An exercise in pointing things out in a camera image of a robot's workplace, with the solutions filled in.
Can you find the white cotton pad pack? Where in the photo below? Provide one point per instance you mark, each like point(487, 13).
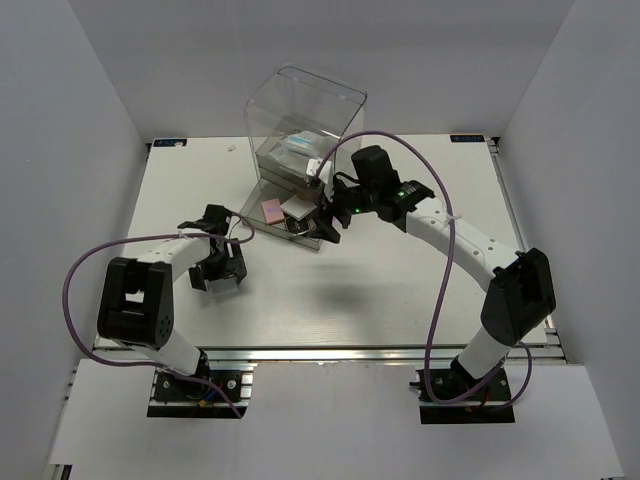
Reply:
point(306, 142)
point(289, 160)

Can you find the black gold compact case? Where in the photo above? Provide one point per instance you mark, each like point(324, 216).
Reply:
point(299, 227)

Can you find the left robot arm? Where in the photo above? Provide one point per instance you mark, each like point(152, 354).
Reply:
point(137, 304)

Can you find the white square compact box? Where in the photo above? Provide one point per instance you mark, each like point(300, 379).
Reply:
point(297, 207)

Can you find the aluminium front rail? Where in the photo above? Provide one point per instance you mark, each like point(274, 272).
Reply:
point(539, 353)

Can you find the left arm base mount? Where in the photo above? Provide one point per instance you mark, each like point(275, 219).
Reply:
point(173, 398)

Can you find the white packet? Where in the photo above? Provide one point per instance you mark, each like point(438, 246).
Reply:
point(222, 286)

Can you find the blue label right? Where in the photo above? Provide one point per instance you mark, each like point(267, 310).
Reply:
point(467, 138)

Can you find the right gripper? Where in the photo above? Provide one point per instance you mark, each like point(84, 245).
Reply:
point(324, 229)

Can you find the pink makeup card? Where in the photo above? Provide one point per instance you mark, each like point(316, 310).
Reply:
point(272, 211)

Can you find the clear acrylic drawer organizer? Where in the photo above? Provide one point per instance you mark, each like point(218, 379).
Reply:
point(293, 99)

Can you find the blue label left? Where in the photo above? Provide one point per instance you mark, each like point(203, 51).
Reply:
point(169, 143)

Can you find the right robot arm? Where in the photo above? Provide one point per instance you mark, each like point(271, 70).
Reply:
point(518, 286)

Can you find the blue label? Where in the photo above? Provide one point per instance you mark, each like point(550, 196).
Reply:
point(169, 143)
point(467, 138)

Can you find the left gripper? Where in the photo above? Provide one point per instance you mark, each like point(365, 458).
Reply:
point(233, 265)

